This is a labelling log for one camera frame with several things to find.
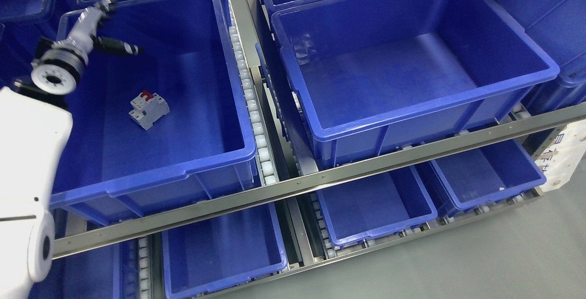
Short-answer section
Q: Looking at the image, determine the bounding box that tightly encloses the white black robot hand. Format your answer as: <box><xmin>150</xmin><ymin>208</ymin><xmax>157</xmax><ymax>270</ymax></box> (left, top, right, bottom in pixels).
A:
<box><xmin>51</xmin><ymin>0</ymin><xmax>143</xmax><ymax>65</ymax></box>

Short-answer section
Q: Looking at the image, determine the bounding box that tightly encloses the white circuit breaker red switch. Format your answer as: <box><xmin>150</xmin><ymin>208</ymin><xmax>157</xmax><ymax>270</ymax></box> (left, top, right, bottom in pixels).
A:
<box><xmin>128</xmin><ymin>90</ymin><xmax>170</xmax><ymax>130</ymax></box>

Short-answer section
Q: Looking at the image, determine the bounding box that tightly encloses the blue bin with breaker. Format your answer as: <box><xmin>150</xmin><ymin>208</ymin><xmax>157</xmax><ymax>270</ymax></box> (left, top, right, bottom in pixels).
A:
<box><xmin>49</xmin><ymin>0</ymin><xmax>260</xmax><ymax>226</ymax></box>

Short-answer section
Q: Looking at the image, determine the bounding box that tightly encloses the blue bin lower middle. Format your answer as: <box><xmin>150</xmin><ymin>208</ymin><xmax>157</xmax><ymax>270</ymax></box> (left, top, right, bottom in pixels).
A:
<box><xmin>162</xmin><ymin>203</ymin><xmax>288</xmax><ymax>299</ymax></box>

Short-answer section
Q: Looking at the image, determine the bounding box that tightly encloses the large blue bin right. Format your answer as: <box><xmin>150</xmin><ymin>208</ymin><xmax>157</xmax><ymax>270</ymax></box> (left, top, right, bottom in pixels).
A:
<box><xmin>271</xmin><ymin>0</ymin><xmax>559</xmax><ymax>169</ymax></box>

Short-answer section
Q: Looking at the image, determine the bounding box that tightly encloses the blue bin lower centre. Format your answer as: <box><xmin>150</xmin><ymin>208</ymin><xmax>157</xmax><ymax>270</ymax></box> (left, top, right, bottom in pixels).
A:
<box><xmin>317</xmin><ymin>166</ymin><xmax>438</xmax><ymax>248</ymax></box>

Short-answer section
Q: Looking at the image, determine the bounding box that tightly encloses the blue bin lower right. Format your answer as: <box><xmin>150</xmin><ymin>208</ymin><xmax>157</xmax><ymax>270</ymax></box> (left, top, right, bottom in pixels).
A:
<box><xmin>415</xmin><ymin>140</ymin><xmax>546</xmax><ymax>217</ymax></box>

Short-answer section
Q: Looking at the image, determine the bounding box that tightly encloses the blue bin far right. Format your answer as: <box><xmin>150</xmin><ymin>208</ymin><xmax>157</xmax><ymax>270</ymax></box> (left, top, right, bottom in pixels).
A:
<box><xmin>496</xmin><ymin>0</ymin><xmax>586</xmax><ymax>114</ymax></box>

